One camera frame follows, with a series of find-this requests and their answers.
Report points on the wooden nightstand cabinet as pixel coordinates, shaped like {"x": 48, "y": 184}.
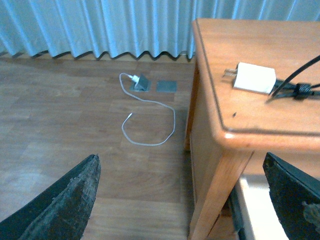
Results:
{"x": 229, "y": 131}

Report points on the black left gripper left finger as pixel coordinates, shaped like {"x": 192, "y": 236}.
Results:
{"x": 62, "y": 211}

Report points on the white charger adapter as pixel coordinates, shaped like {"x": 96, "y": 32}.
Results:
{"x": 253, "y": 78}

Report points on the open metal floor socket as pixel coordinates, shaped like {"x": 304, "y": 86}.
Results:
{"x": 143, "y": 85}

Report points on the wooden drawer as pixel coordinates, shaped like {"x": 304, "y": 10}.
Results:
{"x": 254, "y": 217}

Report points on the white floor charger plug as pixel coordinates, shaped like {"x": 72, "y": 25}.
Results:
{"x": 134, "y": 78}

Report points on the pale green curtain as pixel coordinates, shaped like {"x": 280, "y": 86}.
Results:
{"x": 128, "y": 26}

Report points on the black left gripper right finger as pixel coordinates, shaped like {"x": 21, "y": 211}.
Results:
{"x": 295, "y": 196}

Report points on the closed metal floor socket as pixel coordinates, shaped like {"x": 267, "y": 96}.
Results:
{"x": 166, "y": 86}

